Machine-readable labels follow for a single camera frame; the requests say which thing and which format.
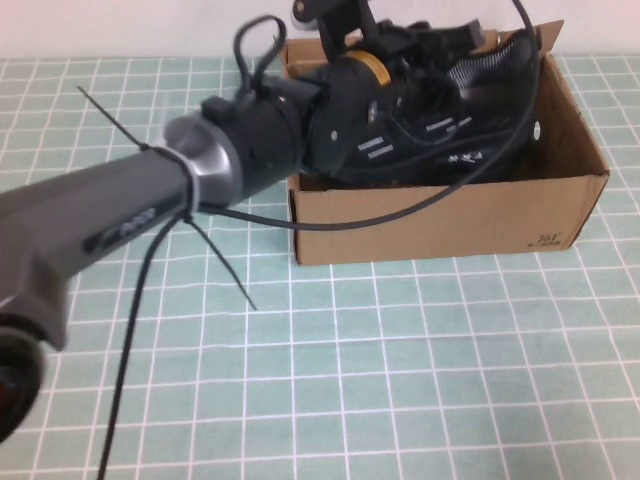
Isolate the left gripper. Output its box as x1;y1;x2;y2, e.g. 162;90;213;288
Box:
372;19;486;64

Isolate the black knit sneaker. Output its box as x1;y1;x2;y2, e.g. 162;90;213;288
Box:
329;124;531;189
389;29;539;146

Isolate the brown cardboard shoe box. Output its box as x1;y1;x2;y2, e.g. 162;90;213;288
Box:
279;19;611;266

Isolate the black zip tie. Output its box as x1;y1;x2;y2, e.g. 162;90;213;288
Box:
77;84;204;224
188;218;258;312

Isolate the green white checked tablecloth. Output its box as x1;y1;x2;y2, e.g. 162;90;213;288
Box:
0;55;640;480

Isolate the black left camera mount bracket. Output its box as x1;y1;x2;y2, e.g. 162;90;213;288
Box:
319;0;379;56

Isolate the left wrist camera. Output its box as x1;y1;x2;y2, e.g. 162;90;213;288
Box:
291;0;322;32

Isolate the short black looped cable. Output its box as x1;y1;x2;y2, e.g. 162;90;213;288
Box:
234;14;287;99

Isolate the long black left camera cable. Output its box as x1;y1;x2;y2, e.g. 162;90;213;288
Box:
97;0;544;480

